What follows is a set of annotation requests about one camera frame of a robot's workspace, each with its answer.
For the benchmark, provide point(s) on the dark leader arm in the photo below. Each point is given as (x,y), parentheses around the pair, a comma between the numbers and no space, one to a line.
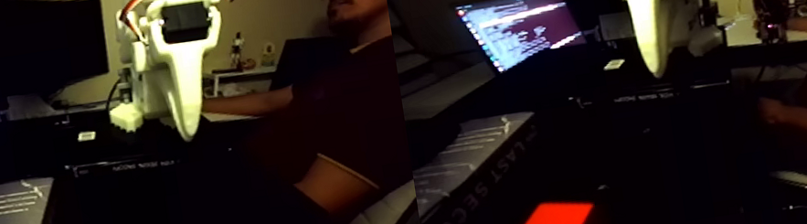
(767,31)

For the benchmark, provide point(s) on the person's left hand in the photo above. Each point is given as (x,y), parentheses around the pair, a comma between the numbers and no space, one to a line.
(772,112)

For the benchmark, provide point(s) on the person's right hand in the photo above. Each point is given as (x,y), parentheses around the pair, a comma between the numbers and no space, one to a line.
(775,14)

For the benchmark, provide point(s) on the black box white lettering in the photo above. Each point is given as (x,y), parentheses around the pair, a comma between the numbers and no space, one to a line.
(120,165)

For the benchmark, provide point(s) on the small white label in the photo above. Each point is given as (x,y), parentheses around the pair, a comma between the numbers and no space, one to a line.
(86,136)

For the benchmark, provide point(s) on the dark wide monitor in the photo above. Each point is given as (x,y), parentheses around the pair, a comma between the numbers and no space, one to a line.
(25,48)

